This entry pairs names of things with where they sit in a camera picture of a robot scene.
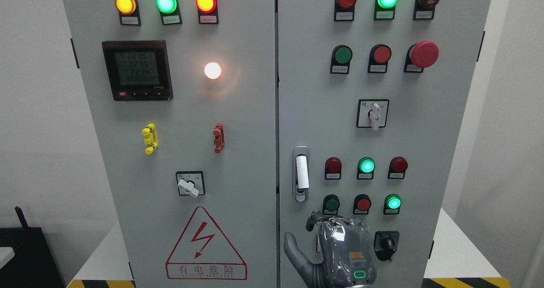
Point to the black rotary knob switch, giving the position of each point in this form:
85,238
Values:
385,244

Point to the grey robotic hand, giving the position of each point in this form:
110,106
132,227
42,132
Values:
347,249

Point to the red push button upper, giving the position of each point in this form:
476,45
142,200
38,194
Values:
379,57

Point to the green indicator lamp top left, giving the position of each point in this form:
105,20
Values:
169,12

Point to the red push button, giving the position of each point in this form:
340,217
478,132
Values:
379,57
361,205

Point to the red emergency stop button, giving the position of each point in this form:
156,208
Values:
420,56

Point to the green lit push button lower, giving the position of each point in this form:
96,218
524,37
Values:
392,204

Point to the green lit lamp top right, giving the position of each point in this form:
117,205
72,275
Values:
385,9

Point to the green lit lamp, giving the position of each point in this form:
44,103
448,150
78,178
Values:
385,9
365,169

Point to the black box with antenna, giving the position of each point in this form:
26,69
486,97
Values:
32,265

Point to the green push button upper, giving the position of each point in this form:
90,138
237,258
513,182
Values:
341,57

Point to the dark red lamp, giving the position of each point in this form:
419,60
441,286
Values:
333,169
397,168

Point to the red electric hazard warning sticker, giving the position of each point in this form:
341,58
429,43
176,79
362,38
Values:
204,252

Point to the green lit lamp middle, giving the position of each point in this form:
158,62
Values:
365,169

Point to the black digital power meter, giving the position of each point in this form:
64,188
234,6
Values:
138,70

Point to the dark red buzzer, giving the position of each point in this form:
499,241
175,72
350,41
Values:
424,9

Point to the white lit indicator lamp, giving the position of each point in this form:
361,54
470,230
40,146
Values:
213,70

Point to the grey electrical cabinet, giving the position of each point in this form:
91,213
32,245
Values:
276,92

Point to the red indicator lamp top right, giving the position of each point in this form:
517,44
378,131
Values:
344,10

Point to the dark red lamp middle right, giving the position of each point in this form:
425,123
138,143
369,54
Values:
397,168

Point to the red lit indicator lamp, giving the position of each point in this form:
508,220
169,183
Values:
207,11

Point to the yellow terminal clip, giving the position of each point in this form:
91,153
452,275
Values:
150,138

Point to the red terminal clip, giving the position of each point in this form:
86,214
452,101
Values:
219,138

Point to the yellow indicator lamp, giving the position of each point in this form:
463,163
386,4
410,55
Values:
128,12

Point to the white rotary selector switch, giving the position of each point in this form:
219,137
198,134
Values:
190,183
372,113

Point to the white rotary selector switch left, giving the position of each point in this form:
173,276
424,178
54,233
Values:
190,183

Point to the white rotary selector switch right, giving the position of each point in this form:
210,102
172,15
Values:
372,113

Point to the red push button lower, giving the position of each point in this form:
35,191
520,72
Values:
361,205

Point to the silver door handle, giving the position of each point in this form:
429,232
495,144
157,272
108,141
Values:
300,174

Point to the dark red lamp middle left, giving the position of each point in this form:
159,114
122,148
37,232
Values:
333,169

